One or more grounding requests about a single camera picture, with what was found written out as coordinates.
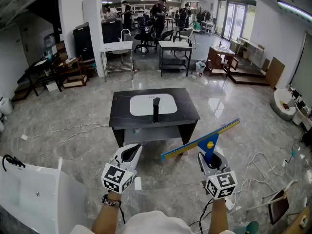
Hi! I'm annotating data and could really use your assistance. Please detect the tangled white floor cables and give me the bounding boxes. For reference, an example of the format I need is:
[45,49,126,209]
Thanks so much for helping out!
[225,152,299,213]

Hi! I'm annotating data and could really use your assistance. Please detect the black basin faucet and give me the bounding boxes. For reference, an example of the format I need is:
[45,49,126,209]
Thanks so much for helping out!
[152,97,161,123]

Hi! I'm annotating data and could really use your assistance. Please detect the round white tub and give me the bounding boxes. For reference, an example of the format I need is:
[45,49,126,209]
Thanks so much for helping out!
[270,88,298,121]

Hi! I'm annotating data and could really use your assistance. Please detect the black mesh chair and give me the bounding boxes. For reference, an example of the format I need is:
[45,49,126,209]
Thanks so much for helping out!
[160,29,176,42]

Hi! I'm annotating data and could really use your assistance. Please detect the person's white shirt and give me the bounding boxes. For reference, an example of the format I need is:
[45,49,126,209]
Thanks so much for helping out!
[69,210,236,234]

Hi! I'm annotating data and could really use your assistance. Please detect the blue and yellow squeegee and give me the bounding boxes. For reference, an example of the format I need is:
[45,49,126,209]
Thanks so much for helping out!
[160,117,240,165]

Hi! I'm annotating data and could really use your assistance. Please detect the long white floor cable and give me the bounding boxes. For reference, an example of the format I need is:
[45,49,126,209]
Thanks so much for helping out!
[24,122,109,141]

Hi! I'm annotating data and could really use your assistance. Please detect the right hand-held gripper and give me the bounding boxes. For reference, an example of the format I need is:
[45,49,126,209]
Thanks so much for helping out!
[197,151,238,200]

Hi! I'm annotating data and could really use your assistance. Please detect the brown wooden board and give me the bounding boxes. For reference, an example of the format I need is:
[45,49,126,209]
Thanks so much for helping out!
[265,57,286,89]

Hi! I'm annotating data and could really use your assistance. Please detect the steel-frame white sink stand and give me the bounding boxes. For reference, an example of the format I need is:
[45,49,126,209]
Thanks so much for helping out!
[99,29,134,82]

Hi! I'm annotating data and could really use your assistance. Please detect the person's right forearm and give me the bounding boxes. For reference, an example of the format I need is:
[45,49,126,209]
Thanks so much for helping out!
[211,197,231,232]

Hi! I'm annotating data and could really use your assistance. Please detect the wooden shelf rack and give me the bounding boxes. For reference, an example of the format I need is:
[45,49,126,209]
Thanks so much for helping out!
[55,56,88,89]

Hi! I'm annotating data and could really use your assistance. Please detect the black trolley with white top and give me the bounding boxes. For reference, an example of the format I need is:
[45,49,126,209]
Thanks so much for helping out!
[158,40,193,77]

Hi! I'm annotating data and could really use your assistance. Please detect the white storage bin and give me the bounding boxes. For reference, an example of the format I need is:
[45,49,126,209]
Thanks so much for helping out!
[292,101,312,131]

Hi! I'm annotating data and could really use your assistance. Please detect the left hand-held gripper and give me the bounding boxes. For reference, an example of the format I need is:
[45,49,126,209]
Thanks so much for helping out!
[101,143,143,194]

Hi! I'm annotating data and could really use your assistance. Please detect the black desk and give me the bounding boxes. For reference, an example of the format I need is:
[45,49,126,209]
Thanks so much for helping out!
[17,55,63,97]

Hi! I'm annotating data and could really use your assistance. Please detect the tipped white-legged wooden chair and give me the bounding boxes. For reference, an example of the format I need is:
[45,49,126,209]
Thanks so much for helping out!
[247,179,299,225]

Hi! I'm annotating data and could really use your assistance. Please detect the person's left forearm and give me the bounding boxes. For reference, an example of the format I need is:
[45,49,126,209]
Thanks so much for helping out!
[91,191,122,233]

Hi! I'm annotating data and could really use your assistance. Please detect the white cardboard box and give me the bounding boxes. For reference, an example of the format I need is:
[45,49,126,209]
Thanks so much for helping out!
[46,80,59,92]

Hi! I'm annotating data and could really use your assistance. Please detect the glass double door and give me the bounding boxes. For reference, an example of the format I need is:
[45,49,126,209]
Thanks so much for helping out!
[220,1,247,42]

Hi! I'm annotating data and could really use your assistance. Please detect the white sink basin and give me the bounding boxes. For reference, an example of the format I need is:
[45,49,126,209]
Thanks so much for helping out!
[130,93,178,117]

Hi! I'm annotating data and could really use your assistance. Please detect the white freestanding bathtub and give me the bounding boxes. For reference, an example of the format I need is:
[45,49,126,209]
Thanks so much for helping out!
[0,156,86,234]

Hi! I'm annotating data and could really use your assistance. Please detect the dark wooden platform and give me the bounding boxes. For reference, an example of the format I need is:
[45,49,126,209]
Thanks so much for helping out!
[226,67,270,86]

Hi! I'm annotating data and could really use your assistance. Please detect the black stone table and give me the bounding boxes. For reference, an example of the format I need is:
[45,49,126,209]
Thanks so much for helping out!
[108,87,201,148]

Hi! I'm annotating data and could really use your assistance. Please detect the long white table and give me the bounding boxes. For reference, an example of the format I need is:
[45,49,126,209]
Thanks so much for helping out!
[237,37,265,67]

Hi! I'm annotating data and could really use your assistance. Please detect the black bathtub faucet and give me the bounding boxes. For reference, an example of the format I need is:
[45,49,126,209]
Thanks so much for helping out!
[1,154,26,172]

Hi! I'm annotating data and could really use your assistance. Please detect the wooden vanity cabinet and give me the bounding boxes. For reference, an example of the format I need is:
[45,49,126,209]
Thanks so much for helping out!
[206,41,239,77]

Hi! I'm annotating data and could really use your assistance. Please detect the black office chair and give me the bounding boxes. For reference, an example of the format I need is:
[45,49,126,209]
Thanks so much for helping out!
[134,16,156,53]

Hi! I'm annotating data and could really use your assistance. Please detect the teal plug with cable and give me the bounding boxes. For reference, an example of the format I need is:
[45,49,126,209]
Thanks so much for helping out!
[290,139,301,158]

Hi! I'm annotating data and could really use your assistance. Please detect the white toilet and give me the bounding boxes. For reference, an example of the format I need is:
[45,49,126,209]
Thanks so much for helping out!
[0,97,13,117]

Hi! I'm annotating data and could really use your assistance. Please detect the white waste bin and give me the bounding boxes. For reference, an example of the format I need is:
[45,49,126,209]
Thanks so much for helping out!
[195,60,207,74]

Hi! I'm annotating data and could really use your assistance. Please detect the ceiling light strip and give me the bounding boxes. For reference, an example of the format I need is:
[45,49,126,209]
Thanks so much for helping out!
[277,0,312,23]

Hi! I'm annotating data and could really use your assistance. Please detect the white shell chair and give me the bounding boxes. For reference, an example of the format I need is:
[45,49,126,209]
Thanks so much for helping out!
[174,27,195,48]

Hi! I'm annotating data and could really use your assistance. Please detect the black cabinet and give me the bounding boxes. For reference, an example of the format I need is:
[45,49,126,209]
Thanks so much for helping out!
[73,22,96,60]
[101,18,122,43]

